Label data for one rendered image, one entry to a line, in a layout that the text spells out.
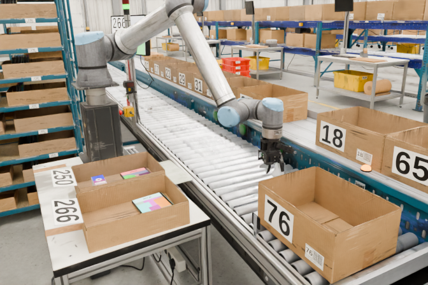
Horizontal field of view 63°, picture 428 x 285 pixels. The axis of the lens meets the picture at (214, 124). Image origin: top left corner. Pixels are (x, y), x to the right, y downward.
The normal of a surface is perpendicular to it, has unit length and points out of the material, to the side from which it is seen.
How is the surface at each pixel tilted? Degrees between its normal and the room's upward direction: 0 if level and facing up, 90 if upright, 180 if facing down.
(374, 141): 90
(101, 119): 90
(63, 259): 0
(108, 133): 90
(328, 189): 90
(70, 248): 0
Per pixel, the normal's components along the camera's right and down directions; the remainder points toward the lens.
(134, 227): 0.45, 0.27
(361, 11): -0.91, 0.15
